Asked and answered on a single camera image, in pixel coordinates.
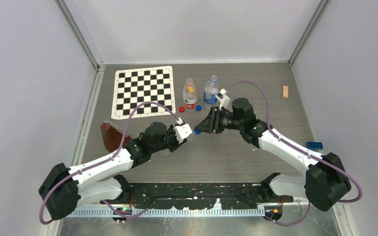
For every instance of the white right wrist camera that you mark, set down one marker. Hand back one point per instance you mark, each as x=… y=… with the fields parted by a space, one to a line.
x=222 y=98

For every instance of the tan wooden block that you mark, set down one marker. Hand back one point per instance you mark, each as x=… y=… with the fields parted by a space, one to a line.
x=285 y=92

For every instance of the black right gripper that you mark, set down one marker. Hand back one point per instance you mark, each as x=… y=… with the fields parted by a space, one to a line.
x=211 y=124

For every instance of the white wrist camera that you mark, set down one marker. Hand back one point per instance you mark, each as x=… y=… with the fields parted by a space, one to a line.
x=222 y=98
x=182 y=130

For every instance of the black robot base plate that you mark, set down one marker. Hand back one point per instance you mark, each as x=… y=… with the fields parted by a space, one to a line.
x=197 y=196

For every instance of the clear bottle red label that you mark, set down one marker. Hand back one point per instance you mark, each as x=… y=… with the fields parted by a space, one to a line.
x=189 y=98

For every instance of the black white chessboard mat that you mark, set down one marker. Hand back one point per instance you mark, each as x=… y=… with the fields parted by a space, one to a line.
x=135 y=86

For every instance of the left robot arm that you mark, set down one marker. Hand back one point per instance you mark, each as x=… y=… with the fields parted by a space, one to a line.
x=66 y=188

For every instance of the clear bottle blue label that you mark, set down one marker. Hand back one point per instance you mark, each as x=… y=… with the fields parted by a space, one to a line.
x=211 y=89

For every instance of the slotted aluminium rail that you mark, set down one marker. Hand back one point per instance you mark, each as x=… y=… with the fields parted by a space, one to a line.
x=216 y=211

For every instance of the blue lego brick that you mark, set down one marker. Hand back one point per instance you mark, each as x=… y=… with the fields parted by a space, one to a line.
x=314 y=145

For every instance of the brown wooden metronome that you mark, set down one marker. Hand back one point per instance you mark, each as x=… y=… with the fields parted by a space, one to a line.
x=111 y=136

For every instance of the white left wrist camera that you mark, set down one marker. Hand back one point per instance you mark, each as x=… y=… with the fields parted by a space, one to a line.
x=182 y=130

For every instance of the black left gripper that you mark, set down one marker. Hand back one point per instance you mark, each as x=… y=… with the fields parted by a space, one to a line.
x=171 y=130

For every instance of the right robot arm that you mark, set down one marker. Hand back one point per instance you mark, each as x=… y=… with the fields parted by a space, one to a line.
x=323 y=182

